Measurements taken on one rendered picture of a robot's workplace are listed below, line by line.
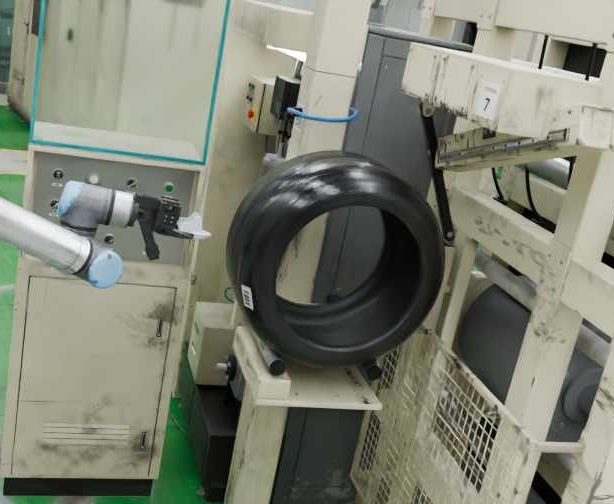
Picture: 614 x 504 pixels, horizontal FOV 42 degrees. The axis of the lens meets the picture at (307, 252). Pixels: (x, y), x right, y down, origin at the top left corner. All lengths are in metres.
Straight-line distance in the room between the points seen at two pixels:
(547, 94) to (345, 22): 0.69
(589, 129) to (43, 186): 1.66
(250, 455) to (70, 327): 0.73
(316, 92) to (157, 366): 1.13
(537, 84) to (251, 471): 1.58
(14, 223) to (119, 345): 1.13
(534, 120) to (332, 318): 0.90
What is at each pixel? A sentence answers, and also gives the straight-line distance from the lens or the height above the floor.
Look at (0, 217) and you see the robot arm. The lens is 1.79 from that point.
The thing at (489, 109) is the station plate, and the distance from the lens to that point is 1.92.
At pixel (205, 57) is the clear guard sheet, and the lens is 2.63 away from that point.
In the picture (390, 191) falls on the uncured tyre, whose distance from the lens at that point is 2.07.
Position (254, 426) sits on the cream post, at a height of 0.50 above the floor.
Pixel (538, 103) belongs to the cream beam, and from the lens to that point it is 1.93.
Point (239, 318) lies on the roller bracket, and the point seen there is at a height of 0.89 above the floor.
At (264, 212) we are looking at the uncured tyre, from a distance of 2.03.
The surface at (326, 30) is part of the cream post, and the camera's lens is 2.35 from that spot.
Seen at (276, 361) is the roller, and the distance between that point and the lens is 2.18.
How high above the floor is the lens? 1.83
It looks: 17 degrees down
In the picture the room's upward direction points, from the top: 11 degrees clockwise
